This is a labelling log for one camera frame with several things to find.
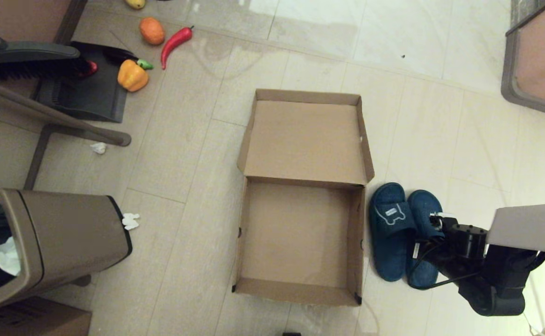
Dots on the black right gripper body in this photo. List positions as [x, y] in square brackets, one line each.
[468, 240]

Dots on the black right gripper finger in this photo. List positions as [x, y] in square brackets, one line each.
[425, 252]

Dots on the dark blue slipper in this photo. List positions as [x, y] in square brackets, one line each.
[389, 252]
[424, 205]

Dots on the brown cardboard shoe box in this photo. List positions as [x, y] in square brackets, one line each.
[300, 140]

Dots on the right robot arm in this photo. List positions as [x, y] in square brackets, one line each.
[524, 228]

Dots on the white crumpled tissue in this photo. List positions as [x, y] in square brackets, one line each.
[98, 148]
[130, 221]

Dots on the red chili pepper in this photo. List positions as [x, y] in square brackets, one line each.
[174, 43]

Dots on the yellow bell pepper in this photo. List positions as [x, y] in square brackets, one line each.
[132, 77]

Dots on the orange fruit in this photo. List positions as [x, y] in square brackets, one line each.
[152, 31]

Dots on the brown plastic trash bin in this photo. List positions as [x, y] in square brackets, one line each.
[67, 233]

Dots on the dark eggplant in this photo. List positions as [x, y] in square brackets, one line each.
[116, 56]

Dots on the black dustpan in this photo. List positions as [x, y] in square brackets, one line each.
[90, 98]

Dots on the small red fruit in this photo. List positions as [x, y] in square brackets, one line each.
[91, 69]

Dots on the yellow fruit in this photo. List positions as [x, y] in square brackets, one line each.
[135, 3]

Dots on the brown cardboard carton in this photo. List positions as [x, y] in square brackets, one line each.
[29, 319]

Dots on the black broom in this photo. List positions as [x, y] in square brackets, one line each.
[29, 58]

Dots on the brown cabinet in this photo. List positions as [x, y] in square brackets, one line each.
[20, 18]

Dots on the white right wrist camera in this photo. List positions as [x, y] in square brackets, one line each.
[442, 216]

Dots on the brown metal furniture frame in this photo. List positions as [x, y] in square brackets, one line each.
[43, 112]

